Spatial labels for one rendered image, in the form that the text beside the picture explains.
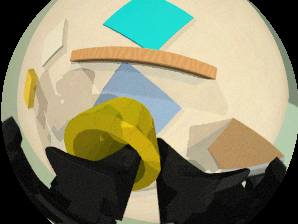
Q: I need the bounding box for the orange flat bar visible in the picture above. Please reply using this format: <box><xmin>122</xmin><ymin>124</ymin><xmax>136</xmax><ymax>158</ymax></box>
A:
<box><xmin>71</xmin><ymin>45</ymin><xmax>217</xmax><ymax>80</ymax></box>

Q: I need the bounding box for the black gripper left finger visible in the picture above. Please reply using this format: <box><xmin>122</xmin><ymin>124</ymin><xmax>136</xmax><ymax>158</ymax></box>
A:
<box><xmin>45</xmin><ymin>144</ymin><xmax>142</xmax><ymax>221</ymax></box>

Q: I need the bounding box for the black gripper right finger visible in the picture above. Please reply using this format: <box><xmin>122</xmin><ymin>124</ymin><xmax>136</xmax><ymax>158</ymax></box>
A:
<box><xmin>156</xmin><ymin>137</ymin><xmax>250</xmax><ymax>224</ymax></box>

